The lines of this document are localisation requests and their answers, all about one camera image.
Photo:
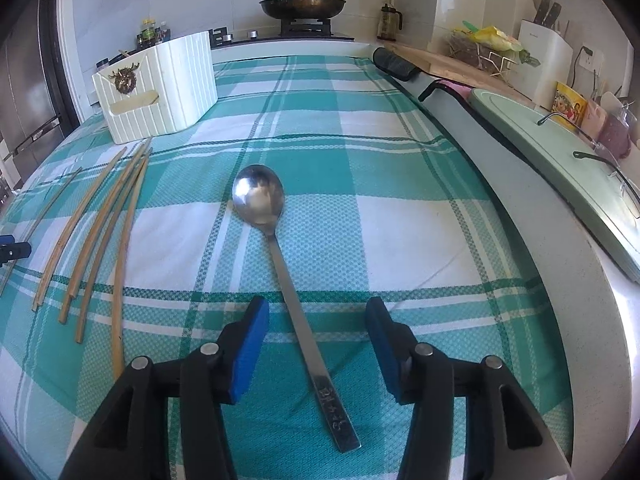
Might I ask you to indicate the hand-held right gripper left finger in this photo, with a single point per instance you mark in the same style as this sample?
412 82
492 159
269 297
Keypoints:
250 345

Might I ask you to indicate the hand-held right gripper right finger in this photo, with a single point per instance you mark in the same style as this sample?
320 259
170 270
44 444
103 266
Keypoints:
382 345

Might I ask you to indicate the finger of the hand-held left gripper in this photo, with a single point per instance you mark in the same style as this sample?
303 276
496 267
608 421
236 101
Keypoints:
17 251

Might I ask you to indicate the bamboo chopstick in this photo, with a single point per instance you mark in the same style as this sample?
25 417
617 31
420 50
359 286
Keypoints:
125 240
97 225
75 220
55 199
107 235

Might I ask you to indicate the long steel spoon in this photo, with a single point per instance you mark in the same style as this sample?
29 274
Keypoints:
257 192

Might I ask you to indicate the white ribbed utensil box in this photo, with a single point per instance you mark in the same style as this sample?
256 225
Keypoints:
185 85

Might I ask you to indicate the teal checked cloth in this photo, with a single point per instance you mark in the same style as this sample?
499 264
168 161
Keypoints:
400 185

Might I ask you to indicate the stainless steel refrigerator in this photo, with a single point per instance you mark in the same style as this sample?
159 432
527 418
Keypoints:
25 85

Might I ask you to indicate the small black-capped jar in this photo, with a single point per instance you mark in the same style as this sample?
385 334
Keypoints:
102 65

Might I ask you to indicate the yellow-capped spice bottle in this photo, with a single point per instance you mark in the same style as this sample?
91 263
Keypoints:
147 32

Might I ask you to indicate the dark spice bottle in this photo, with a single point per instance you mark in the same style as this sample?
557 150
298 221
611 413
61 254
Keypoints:
163 31

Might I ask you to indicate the black-framed eyeglasses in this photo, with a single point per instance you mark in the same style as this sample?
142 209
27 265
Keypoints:
595 157

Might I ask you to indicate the wooden cutting board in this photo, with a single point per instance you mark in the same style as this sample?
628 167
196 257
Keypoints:
450 65

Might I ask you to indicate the yellow printed packet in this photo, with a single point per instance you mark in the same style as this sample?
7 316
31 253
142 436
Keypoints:
570 102

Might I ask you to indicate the pink packet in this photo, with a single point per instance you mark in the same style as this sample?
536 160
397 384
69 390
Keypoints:
595 117

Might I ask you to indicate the black glass cooktop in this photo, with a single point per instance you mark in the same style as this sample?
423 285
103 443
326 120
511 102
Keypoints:
340 36

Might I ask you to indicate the brown oil jug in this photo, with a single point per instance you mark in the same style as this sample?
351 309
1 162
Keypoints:
387 25

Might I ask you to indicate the gas burner grate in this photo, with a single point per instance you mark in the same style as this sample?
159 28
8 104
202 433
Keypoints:
305 26

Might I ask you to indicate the white knife block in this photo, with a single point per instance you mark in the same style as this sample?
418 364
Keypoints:
545 65

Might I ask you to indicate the yellow snack bag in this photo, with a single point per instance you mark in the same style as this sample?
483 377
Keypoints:
495 37

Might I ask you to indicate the dark frying pan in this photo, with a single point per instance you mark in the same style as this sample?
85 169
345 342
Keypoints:
300 7

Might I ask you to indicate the wall power outlet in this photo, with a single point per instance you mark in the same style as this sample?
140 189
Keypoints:
585 59

